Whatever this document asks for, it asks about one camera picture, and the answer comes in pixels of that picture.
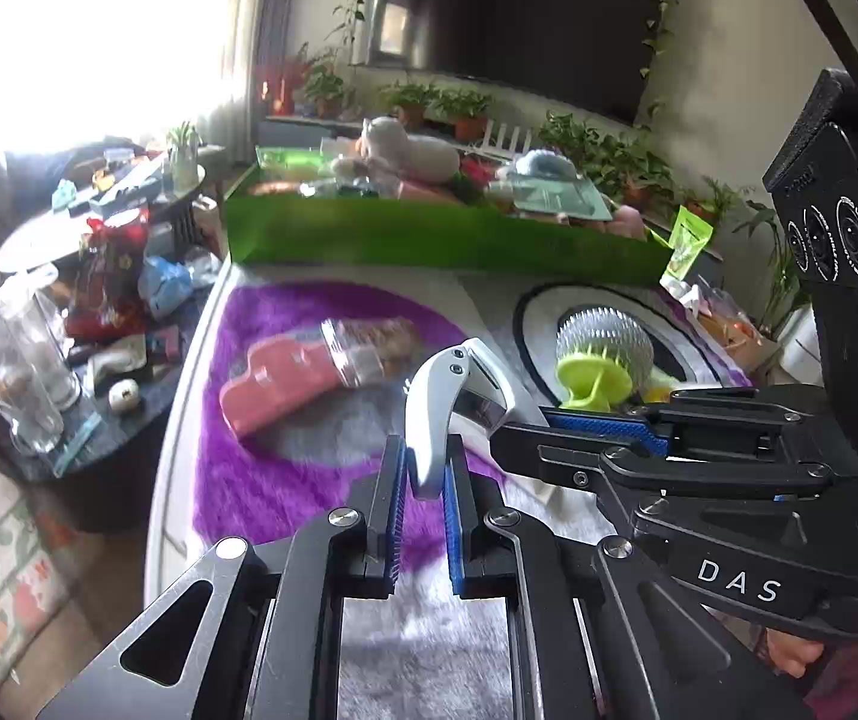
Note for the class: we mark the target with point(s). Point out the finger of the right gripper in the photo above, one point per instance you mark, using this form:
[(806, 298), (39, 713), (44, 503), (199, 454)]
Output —
[(571, 457), (701, 422)]

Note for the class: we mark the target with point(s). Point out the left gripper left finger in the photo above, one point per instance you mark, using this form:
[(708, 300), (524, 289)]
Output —
[(253, 630)]

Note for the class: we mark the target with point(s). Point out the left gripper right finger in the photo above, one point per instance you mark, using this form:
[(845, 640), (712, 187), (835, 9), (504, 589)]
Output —
[(596, 630)]

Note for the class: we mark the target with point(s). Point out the white grey garlic press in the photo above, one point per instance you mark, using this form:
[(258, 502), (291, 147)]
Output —
[(467, 379)]

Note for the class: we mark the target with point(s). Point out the white plush bunny toy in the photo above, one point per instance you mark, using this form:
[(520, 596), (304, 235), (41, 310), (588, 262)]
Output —
[(386, 148)]

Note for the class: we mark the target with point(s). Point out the right hand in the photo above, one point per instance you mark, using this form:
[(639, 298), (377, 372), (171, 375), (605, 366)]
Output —
[(790, 654)]

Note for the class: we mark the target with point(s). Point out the green scalp massage brush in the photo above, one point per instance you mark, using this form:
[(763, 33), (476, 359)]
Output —
[(593, 382)]

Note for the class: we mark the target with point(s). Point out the silver steel wool scrubber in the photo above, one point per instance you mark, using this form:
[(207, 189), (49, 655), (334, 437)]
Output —
[(610, 335)]

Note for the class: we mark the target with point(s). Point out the green standing pouch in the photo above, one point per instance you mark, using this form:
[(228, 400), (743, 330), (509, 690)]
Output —
[(690, 235)]

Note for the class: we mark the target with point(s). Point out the right green storage box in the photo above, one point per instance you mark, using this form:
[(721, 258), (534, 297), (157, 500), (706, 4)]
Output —
[(621, 250)]

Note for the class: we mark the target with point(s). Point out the green storage box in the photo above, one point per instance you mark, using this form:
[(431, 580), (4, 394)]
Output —
[(284, 226), (621, 250)]

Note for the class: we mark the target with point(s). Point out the snack bag clear wrapper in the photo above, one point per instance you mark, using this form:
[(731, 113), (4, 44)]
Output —
[(366, 352)]

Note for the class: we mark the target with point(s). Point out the grey green face mask pack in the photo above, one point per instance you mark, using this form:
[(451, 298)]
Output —
[(576, 199)]

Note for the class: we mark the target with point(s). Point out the pink plastic clip far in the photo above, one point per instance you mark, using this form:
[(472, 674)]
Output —
[(282, 374)]

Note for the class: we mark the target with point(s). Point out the purple grey rug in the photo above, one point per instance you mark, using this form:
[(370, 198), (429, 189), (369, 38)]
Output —
[(422, 653)]

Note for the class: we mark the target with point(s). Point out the left green storage box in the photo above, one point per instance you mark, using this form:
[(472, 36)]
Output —
[(284, 226)]

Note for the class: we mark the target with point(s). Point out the blue fluffy headband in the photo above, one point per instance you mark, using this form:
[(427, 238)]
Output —
[(545, 164)]

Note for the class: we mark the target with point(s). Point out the glass jars cluster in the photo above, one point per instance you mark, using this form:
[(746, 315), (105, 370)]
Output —
[(36, 384)]

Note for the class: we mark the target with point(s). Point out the red patterned bag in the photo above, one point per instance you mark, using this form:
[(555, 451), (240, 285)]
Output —
[(106, 305)]

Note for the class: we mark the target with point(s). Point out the round coffee table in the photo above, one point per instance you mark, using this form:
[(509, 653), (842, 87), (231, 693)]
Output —
[(55, 235)]

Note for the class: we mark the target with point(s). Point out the grey sofa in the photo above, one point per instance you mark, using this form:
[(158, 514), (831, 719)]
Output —
[(28, 180)]

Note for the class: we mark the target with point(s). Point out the black wall television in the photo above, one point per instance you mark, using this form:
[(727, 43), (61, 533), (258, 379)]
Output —
[(590, 54)]

